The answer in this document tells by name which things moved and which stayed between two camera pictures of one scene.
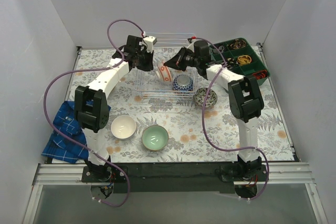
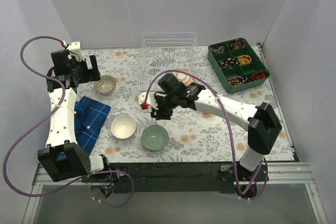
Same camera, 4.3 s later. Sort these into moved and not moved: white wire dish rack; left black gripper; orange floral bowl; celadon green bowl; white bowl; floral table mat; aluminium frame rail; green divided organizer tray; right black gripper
Moved: right black gripper; left black gripper; orange floral bowl
Not moved: white wire dish rack; celadon green bowl; white bowl; floral table mat; aluminium frame rail; green divided organizer tray
